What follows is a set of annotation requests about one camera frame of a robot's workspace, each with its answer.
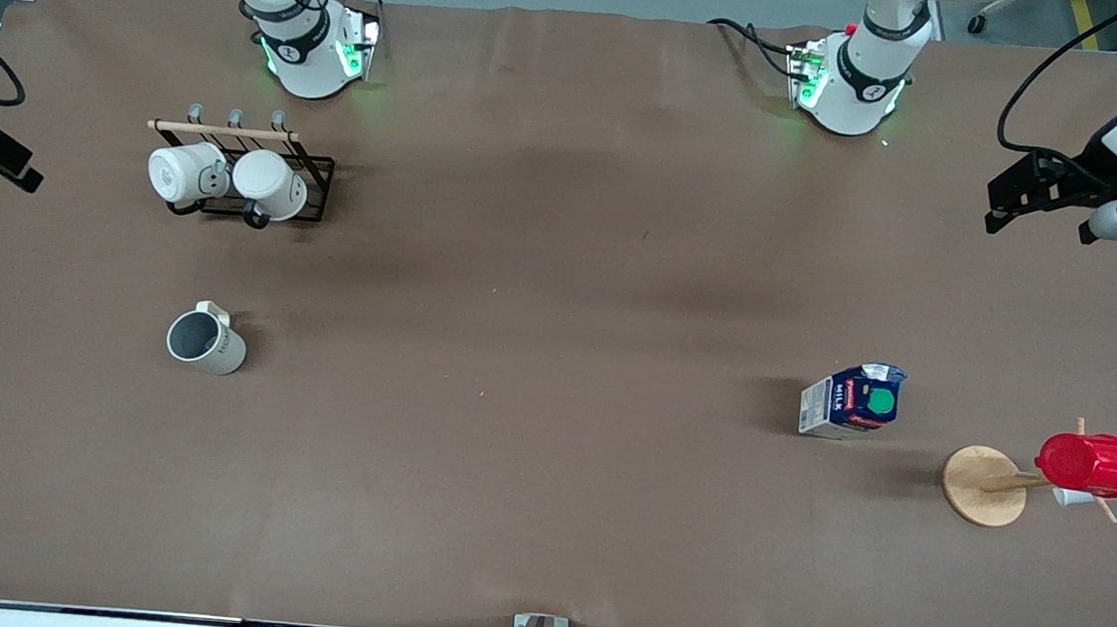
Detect white mug with plain base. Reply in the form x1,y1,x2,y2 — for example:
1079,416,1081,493
229,148,313,234

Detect white mug with printed base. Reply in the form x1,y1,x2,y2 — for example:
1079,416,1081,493
144,138,234,221

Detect brown table cover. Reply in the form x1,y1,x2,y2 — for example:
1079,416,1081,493
0,0,1117,627

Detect black wire mug rack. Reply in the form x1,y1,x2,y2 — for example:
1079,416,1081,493
139,99,341,233

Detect wooden mug tree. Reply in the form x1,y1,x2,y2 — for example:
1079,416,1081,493
939,407,1117,539

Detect white mug with grey inside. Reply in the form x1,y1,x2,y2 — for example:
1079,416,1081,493
163,298,251,379

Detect blue milk carton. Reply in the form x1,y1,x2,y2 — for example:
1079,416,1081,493
797,357,909,446

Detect red plastic cup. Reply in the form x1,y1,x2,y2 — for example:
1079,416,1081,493
1033,429,1117,501

